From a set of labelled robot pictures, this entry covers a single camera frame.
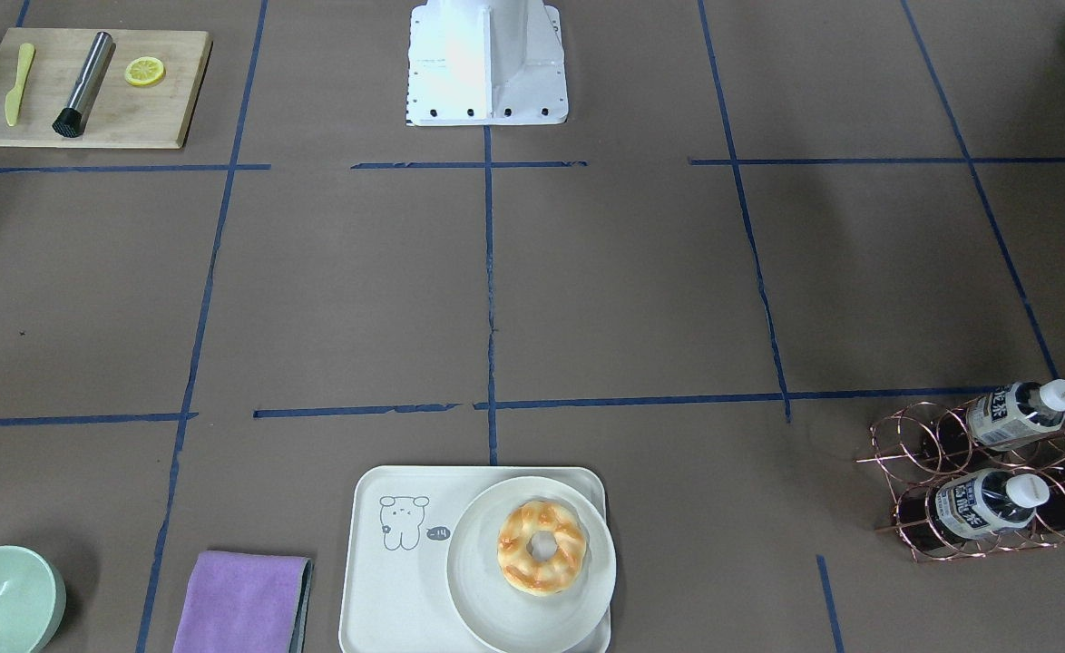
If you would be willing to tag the tea bottle white cap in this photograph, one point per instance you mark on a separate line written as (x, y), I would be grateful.
(1001, 421)

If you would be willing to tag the cream serving tray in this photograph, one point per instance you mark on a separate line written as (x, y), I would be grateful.
(395, 597)

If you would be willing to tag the tea bottle lower middle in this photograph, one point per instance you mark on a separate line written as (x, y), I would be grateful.
(978, 506)

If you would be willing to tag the white round plate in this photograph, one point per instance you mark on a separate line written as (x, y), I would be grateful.
(508, 620)

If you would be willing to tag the glazed donut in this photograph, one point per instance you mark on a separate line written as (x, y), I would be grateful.
(541, 548)

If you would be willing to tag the purple folded cloth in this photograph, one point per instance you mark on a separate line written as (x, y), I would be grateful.
(239, 602)

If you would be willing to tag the wooden cutting board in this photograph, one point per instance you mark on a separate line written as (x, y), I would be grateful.
(123, 116)

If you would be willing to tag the lemon slice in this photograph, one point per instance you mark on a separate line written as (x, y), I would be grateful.
(144, 71)

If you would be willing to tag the yellow plastic knife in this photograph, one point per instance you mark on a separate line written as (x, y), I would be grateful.
(14, 97)

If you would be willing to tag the green ceramic bowl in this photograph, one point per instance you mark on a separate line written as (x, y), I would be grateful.
(32, 600)

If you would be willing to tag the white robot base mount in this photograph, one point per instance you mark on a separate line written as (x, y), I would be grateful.
(486, 63)

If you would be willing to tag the copper wire bottle rack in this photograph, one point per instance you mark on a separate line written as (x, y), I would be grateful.
(895, 447)

